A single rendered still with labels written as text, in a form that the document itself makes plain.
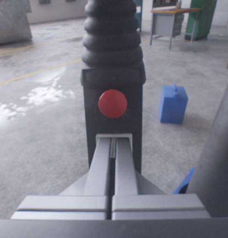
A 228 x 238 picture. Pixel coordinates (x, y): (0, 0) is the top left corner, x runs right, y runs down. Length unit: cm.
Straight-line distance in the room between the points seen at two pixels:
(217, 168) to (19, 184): 145
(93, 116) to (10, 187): 157
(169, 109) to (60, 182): 132
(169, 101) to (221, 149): 133
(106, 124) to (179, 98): 178
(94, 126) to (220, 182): 63
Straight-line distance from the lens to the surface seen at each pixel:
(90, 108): 16
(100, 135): 16
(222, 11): 1028
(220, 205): 84
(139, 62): 17
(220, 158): 67
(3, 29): 735
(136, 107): 16
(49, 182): 159
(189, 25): 658
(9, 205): 161
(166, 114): 202
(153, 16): 535
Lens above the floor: 123
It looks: 36 degrees down
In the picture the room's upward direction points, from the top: 2 degrees counter-clockwise
